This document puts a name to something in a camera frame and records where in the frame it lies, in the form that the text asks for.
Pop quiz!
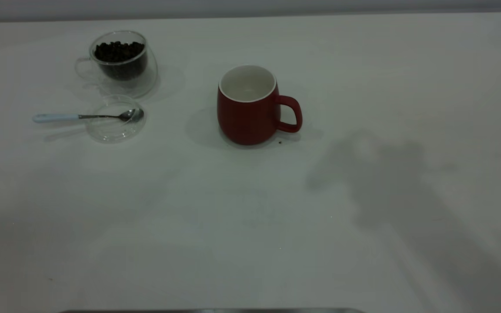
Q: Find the dark coffee beans pile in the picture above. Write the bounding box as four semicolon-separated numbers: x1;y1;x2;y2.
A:
94;41;148;81

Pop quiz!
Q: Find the metal spoon with white handle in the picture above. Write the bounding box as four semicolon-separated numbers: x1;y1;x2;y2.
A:
33;108;144;124

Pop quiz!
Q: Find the clear double-wall glass cup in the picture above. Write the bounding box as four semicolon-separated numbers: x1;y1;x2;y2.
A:
75;30;158;100

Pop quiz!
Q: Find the red ceramic mug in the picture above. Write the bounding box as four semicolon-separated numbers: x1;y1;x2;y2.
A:
217;65;303;146

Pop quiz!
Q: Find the round clear glass lid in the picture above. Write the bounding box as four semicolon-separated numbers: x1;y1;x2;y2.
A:
85;95;147;143

